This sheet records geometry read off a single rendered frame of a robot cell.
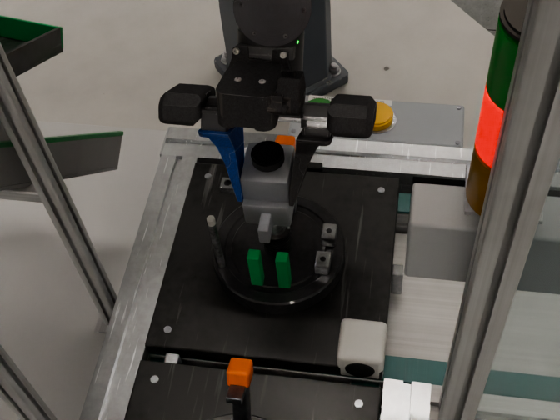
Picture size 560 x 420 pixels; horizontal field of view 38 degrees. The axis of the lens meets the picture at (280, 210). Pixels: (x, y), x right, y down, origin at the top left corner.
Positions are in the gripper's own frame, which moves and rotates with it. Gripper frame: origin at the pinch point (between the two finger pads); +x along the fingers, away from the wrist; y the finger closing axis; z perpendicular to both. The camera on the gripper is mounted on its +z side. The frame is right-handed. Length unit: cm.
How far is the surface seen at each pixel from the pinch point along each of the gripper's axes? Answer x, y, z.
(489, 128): -10.0, 16.9, 22.2
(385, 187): 6.9, 10.3, -18.5
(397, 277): 14.0, 12.5, -9.8
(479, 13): 4, 31, -193
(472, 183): -5.5, 16.6, 18.5
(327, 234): 9.4, 5.0, -8.7
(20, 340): 26.5, -30.6, -9.4
